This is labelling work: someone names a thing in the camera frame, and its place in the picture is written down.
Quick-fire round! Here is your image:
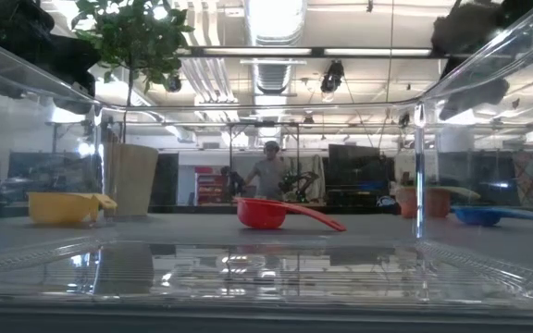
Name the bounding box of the black monitor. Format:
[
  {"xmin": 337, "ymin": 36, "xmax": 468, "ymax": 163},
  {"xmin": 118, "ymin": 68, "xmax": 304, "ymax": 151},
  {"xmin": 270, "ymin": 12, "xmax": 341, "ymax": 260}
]
[{"xmin": 328, "ymin": 143, "xmax": 382, "ymax": 189}]

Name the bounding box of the beige plant pot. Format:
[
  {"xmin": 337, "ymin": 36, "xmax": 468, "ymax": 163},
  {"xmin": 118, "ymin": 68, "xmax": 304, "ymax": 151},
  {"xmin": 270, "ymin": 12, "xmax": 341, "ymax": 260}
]
[{"xmin": 103, "ymin": 142, "xmax": 160, "ymax": 218}]

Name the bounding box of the red shelf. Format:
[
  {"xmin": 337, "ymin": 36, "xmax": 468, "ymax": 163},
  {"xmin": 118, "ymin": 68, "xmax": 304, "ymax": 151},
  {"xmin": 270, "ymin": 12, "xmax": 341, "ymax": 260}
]
[{"xmin": 194, "ymin": 166, "xmax": 229, "ymax": 205}]

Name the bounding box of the black hanging spotlight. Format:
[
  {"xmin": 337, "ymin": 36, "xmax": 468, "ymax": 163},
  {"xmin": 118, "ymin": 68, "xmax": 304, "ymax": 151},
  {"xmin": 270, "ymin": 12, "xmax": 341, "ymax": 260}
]
[{"xmin": 320, "ymin": 59, "xmax": 345, "ymax": 93}]

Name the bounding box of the orange measuring cup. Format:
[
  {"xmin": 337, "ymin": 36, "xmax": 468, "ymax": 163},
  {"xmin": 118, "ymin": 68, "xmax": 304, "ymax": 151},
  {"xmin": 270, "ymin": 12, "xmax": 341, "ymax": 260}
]
[{"xmin": 395, "ymin": 185, "xmax": 481, "ymax": 219}]

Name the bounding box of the green leafy plant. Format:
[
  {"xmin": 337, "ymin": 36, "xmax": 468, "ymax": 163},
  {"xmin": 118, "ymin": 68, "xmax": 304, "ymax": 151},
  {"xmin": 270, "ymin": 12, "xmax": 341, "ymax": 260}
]
[{"xmin": 70, "ymin": 0, "xmax": 194, "ymax": 144}]

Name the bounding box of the red measuring cup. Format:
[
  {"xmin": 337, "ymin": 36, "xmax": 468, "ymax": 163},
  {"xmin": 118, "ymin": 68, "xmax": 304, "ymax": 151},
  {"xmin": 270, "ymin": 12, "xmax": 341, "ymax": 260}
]
[{"xmin": 234, "ymin": 196, "xmax": 348, "ymax": 233}]

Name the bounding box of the yellow measuring cup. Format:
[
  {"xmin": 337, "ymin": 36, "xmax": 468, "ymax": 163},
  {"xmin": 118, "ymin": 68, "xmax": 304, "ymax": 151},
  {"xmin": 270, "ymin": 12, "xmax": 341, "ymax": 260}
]
[{"xmin": 27, "ymin": 191, "xmax": 118, "ymax": 227}]

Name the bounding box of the clear plastic basket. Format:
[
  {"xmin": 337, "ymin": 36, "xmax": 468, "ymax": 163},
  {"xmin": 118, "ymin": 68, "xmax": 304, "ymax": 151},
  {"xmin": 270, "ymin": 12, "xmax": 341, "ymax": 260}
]
[{"xmin": 0, "ymin": 0, "xmax": 533, "ymax": 320}]

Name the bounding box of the person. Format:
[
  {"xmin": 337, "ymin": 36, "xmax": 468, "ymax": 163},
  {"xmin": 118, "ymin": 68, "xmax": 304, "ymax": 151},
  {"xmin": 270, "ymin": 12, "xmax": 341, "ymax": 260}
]
[{"xmin": 242, "ymin": 140, "xmax": 295, "ymax": 202}]

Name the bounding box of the blue measuring cup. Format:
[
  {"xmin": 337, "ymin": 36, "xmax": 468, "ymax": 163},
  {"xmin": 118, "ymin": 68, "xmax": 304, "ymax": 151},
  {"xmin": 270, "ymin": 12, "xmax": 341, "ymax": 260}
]
[{"xmin": 450, "ymin": 205, "xmax": 533, "ymax": 229}]

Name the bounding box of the ceiling light bar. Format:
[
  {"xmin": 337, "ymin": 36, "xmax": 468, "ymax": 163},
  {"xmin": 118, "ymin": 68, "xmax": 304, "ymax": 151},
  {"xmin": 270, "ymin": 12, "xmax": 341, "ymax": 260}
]
[{"xmin": 177, "ymin": 45, "xmax": 434, "ymax": 59}]

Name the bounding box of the white draped cloth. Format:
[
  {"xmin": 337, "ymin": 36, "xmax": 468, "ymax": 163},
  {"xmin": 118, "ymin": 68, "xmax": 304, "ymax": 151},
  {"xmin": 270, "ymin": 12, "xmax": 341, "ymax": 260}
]
[{"xmin": 289, "ymin": 154, "xmax": 327, "ymax": 201}]

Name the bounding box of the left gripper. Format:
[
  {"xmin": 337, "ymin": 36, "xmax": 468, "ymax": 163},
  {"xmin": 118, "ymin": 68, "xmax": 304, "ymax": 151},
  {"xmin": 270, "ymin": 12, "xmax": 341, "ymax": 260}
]
[{"xmin": 0, "ymin": 0, "xmax": 103, "ymax": 96}]

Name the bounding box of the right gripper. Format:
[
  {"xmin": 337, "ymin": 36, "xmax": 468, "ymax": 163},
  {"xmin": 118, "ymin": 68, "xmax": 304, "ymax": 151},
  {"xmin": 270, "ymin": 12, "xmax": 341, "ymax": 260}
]
[{"xmin": 430, "ymin": 0, "xmax": 533, "ymax": 121}]

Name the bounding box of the black metal frame stand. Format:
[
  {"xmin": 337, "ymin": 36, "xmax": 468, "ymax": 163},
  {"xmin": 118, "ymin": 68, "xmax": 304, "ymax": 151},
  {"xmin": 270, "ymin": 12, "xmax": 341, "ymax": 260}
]
[{"xmin": 227, "ymin": 120, "xmax": 303, "ymax": 204}]

